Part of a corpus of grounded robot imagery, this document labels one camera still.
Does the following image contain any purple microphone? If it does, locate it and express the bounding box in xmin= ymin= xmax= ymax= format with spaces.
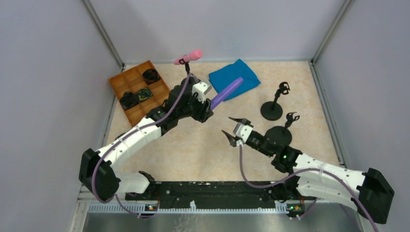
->
xmin=210 ymin=77 xmax=244 ymax=110

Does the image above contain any black mic stand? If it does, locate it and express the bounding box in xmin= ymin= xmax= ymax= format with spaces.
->
xmin=265 ymin=112 xmax=300 ymax=146
xmin=177 ymin=54 xmax=190 ymax=77
xmin=260 ymin=82 xmax=290 ymax=121

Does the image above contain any pink microphone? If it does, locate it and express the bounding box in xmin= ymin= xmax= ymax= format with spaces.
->
xmin=173 ymin=49 xmax=203 ymax=65

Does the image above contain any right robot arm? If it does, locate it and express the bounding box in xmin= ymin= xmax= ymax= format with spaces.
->
xmin=224 ymin=118 xmax=395 ymax=224

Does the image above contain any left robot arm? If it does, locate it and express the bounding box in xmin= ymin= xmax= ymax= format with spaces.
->
xmin=79 ymin=75 xmax=213 ymax=203

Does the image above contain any blue folded cloth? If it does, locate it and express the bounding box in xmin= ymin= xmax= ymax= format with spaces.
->
xmin=208 ymin=59 xmax=261 ymax=101

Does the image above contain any yellow-green bundle in tray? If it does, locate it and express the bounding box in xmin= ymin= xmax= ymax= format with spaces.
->
xmin=135 ymin=88 xmax=153 ymax=103

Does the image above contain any black item in tray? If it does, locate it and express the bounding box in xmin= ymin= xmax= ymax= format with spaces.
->
xmin=142 ymin=69 xmax=161 ymax=85

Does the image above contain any orange compartment tray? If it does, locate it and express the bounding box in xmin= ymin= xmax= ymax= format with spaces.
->
xmin=108 ymin=60 xmax=170 ymax=126

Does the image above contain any black bundle in tray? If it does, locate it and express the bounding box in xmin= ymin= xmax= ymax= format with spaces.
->
xmin=119 ymin=91 xmax=139 ymax=111

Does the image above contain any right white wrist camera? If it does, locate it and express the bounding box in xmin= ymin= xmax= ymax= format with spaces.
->
xmin=233 ymin=123 xmax=253 ymax=146

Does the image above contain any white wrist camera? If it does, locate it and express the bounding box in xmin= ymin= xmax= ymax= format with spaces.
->
xmin=191 ymin=81 xmax=212 ymax=103
xmin=233 ymin=123 xmax=253 ymax=146

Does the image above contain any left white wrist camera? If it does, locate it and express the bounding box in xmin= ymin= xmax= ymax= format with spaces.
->
xmin=191 ymin=81 xmax=212 ymax=103

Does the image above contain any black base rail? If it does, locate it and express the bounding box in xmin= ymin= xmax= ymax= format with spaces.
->
xmin=125 ymin=181 xmax=303 ymax=209

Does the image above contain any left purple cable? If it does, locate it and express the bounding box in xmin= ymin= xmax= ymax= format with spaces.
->
xmin=91 ymin=72 xmax=195 ymax=219

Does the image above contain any purple cable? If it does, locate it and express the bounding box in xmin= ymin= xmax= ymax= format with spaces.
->
xmin=91 ymin=72 xmax=195 ymax=219
xmin=238 ymin=144 xmax=382 ymax=232

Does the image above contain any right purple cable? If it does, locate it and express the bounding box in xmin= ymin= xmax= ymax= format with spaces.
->
xmin=238 ymin=144 xmax=382 ymax=232

